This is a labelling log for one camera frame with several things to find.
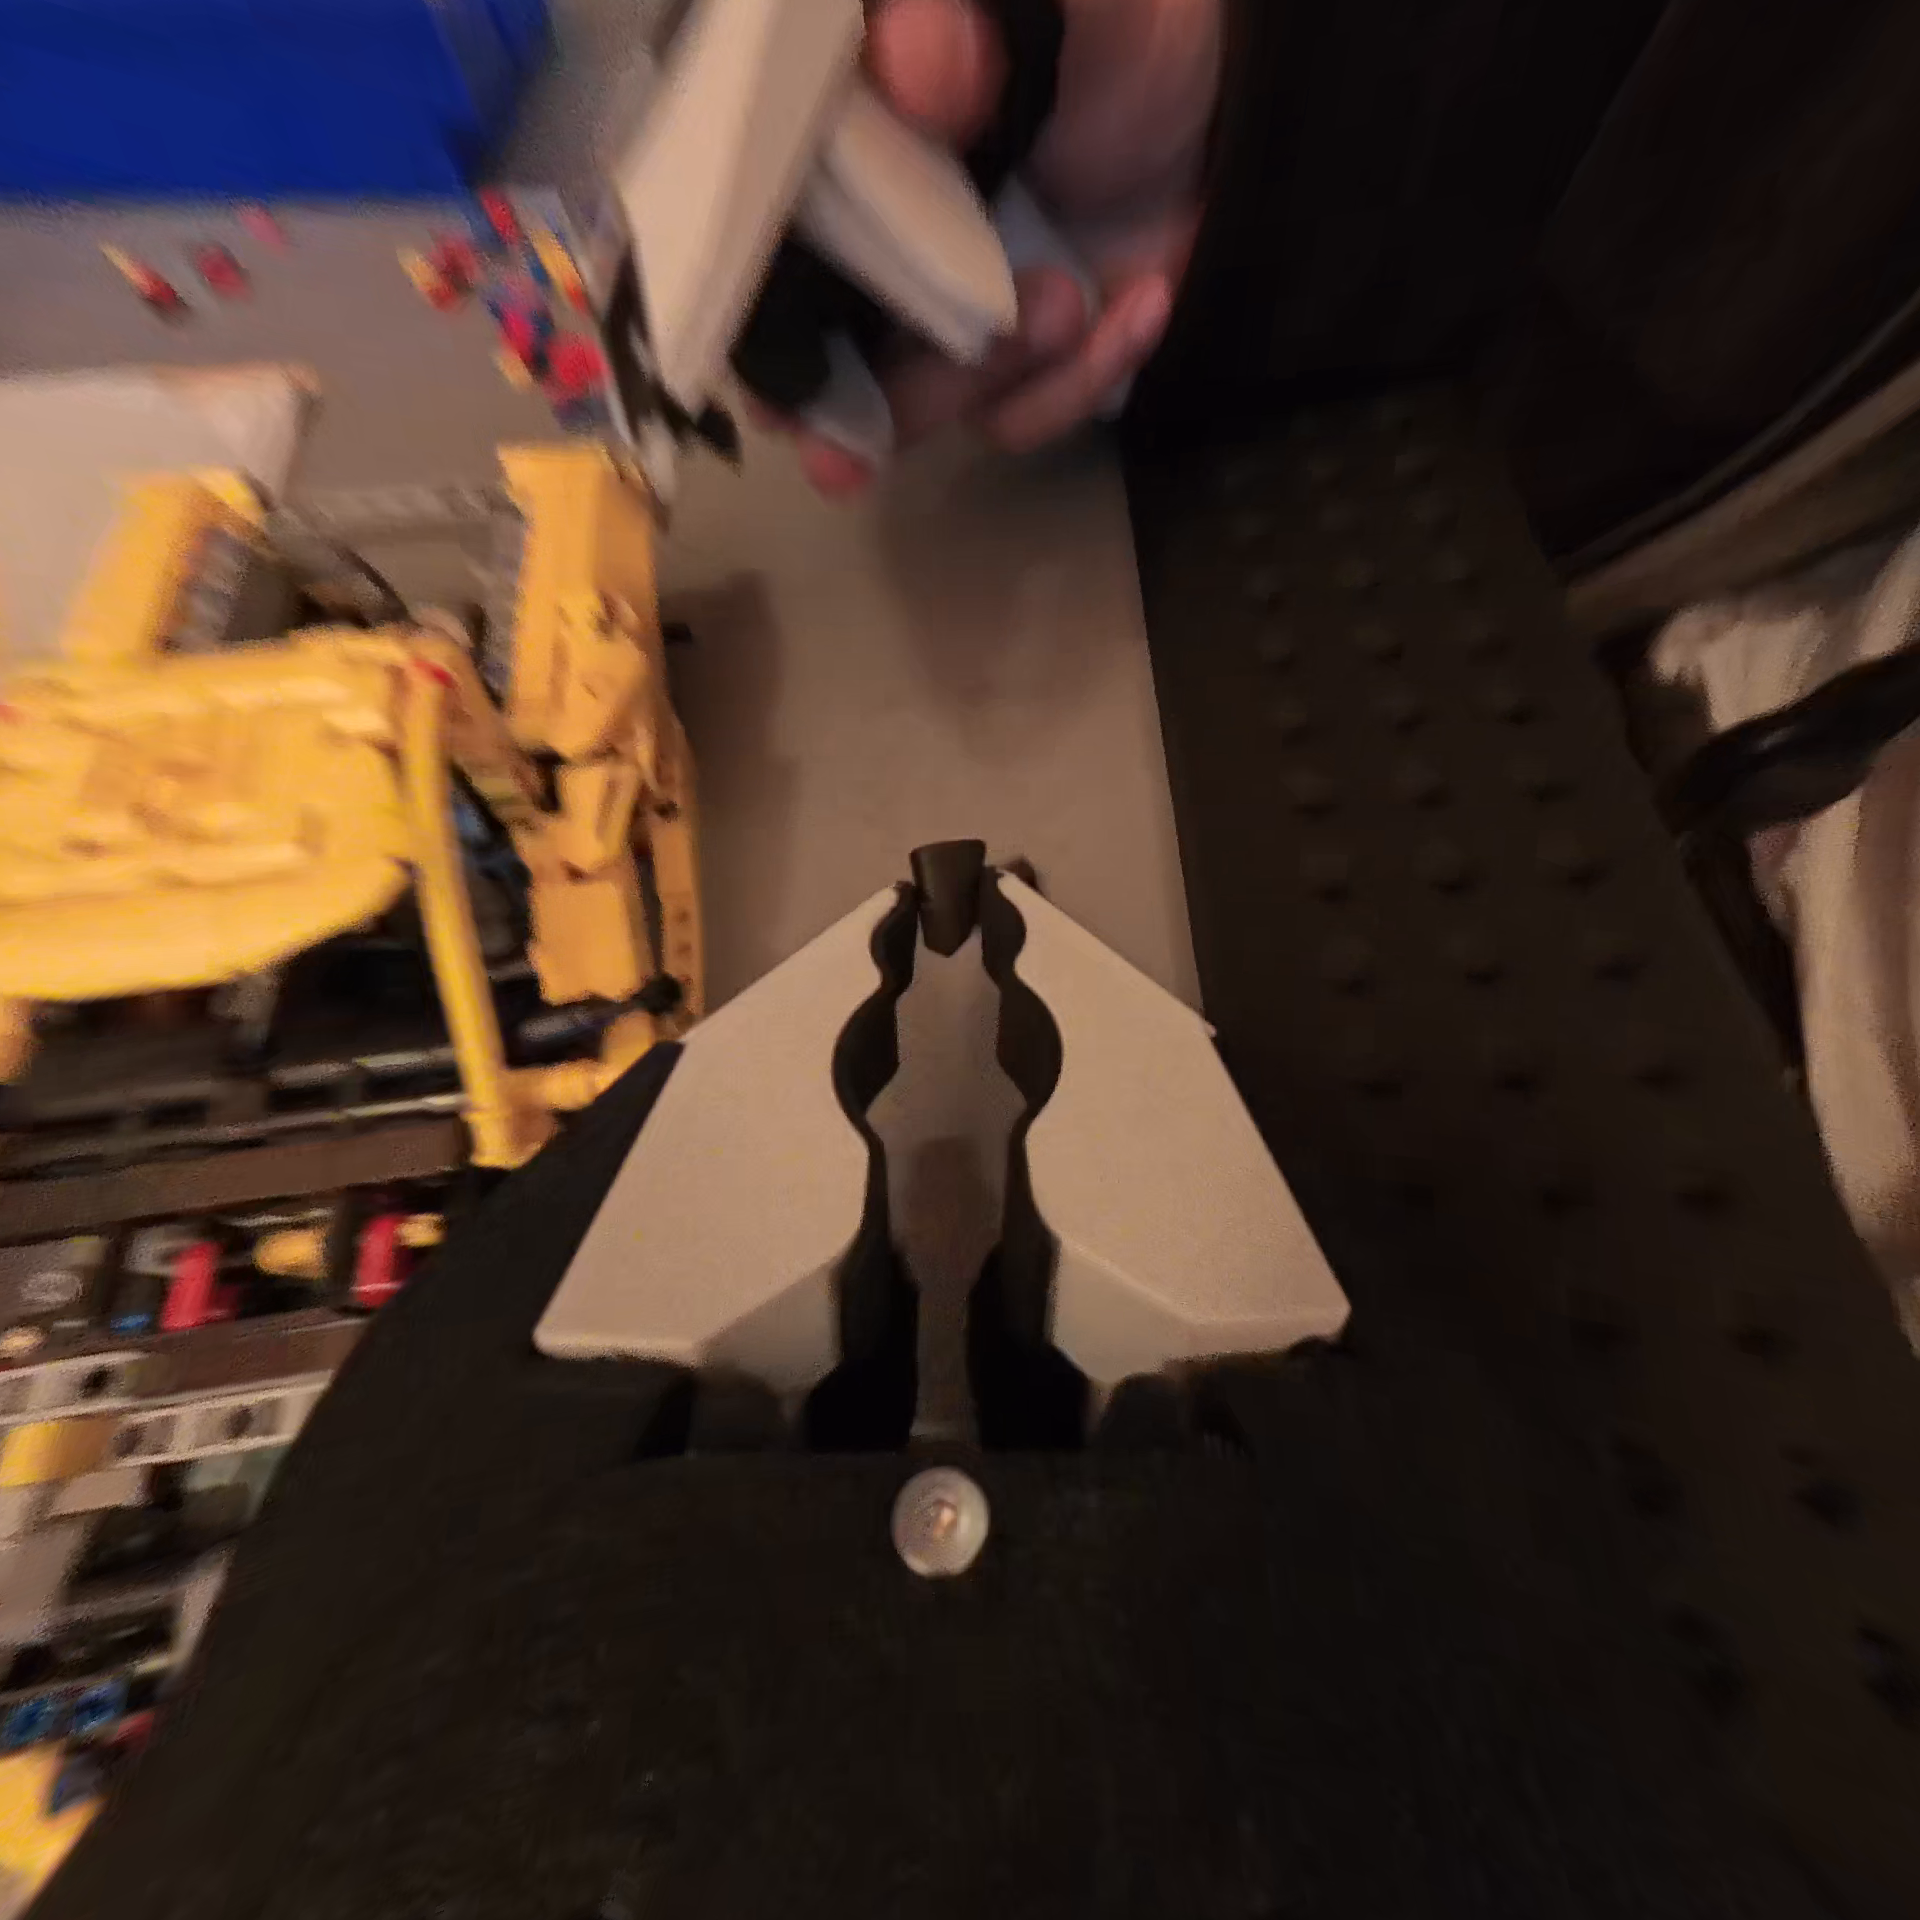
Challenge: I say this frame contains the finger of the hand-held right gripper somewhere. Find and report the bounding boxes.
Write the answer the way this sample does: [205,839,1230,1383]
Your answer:
[613,0,868,414]

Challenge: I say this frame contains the blue storage bin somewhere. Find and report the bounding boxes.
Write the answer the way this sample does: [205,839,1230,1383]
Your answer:
[0,0,553,203]

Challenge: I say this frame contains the person's dark jacket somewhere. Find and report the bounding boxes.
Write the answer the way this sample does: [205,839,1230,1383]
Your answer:
[1500,0,1920,600]

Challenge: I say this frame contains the yellow brick car model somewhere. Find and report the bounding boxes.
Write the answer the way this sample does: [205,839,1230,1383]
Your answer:
[0,440,707,1862]

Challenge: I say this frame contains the person's pale trousers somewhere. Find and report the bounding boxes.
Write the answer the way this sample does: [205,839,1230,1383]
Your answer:
[1640,532,1920,1353]

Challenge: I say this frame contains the instruction booklet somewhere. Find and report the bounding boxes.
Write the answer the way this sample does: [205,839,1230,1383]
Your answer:
[0,367,318,632]

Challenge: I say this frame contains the pile of small coloured pins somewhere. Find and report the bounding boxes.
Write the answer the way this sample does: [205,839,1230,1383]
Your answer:
[95,187,623,437]

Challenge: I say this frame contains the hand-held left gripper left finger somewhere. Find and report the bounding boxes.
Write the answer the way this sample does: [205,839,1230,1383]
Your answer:
[533,883,920,1453]

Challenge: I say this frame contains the black lanyard strap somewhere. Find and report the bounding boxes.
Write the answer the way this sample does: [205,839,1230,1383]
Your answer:
[1657,651,1920,840]

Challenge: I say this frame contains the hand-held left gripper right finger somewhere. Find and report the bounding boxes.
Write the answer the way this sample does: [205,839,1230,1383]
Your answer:
[967,871,1352,1453]

